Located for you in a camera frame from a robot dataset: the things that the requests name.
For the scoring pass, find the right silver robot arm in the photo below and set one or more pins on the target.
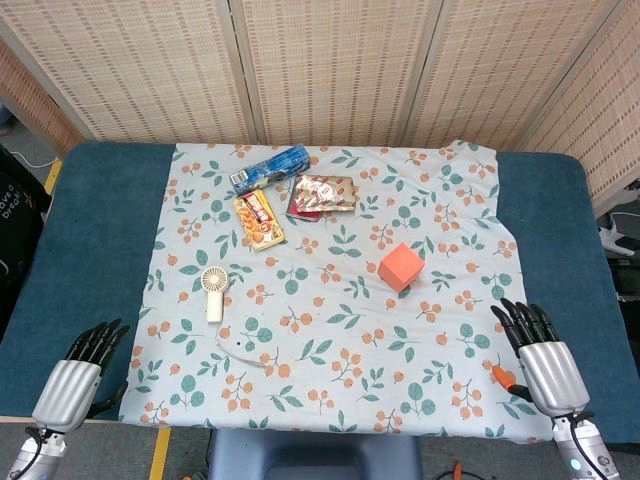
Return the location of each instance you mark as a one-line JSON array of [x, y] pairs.
[[582, 445]]

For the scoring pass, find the black bag with lettering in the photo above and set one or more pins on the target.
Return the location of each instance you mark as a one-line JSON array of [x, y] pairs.
[[17, 235]]

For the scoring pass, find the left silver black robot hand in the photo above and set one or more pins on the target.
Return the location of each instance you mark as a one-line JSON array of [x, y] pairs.
[[67, 387]]

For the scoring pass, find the gold red foil packet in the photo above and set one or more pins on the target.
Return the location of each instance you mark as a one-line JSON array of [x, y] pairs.
[[324, 192]]

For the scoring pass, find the yellow biscuit box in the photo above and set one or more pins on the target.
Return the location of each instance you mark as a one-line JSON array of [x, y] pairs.
[[259, 220]]

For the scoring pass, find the bamboo folding screen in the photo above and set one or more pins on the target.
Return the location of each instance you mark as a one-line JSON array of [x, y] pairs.
[[320, 70]]

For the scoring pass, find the orange cube box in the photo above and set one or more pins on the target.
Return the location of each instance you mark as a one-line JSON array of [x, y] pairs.
[[401, 267]]

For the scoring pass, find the cream handheld fan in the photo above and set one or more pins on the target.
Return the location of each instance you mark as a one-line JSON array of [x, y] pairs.
[[215, 292]]

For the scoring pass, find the red flat box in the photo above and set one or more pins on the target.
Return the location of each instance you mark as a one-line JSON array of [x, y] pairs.
[[302, 213]]

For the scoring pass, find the floral tablecloth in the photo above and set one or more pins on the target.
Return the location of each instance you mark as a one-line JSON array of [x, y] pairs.
[[330, 325]]

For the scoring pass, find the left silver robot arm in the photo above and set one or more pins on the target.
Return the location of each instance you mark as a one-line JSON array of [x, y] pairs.
[[35, 452]]

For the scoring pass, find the blue snack packet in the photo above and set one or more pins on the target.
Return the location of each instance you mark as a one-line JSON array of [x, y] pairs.
[[270, 168]]

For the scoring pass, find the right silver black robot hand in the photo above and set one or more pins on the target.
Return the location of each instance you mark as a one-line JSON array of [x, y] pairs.
[[552, 375]]

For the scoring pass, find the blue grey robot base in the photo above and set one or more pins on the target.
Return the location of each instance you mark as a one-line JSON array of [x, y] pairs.
[[312, 455]]

